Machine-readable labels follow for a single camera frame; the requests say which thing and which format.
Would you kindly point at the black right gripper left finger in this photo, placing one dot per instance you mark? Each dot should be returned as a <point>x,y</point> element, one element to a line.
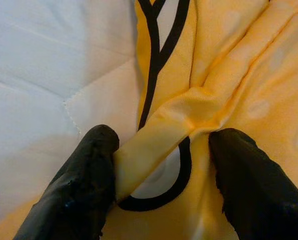
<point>78,190</point>

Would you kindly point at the yellow cartoon print blanket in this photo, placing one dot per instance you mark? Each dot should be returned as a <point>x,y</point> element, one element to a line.
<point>226,75</point>

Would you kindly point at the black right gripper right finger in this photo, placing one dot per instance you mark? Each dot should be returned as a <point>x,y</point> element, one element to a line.
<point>259,195</point>

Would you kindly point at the white quilted mattress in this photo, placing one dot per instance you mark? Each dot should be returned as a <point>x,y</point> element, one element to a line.
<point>38,75</point>

